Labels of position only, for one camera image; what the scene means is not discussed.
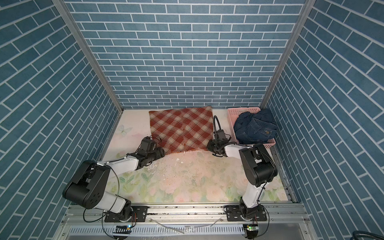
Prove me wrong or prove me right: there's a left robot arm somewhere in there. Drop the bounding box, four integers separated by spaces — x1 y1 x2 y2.
63 147 165 222

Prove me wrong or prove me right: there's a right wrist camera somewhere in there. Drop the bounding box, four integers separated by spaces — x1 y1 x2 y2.
215 129 228 141

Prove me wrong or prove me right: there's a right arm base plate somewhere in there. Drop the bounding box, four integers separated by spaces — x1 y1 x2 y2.
224 204 268 222

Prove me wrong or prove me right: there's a right green circuit board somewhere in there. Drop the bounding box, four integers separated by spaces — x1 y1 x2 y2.
243 224 259 240

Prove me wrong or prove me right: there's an aluminium mounting rail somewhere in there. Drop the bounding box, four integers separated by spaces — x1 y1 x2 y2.
60 202 311 228

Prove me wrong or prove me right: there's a green circuit board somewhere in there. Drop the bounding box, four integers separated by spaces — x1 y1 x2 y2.
243 224 259 240
113 225 132 236

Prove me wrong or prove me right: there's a pink plastic basket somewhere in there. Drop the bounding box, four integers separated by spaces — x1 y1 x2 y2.
228 107 276 148

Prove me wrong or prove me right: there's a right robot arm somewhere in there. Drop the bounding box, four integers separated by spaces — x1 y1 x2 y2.
207 140 278 221

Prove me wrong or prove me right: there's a left green circuit board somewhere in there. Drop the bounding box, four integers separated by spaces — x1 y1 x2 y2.
113 225 132 236

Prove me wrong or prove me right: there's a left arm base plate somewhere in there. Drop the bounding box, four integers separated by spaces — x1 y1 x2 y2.
105 206 149 223

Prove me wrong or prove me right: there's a red plaid skirt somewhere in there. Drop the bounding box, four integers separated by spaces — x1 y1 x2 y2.
149 106 214 155

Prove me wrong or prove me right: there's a blue denim skirt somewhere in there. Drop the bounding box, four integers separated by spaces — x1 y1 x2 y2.
234 109 278 145

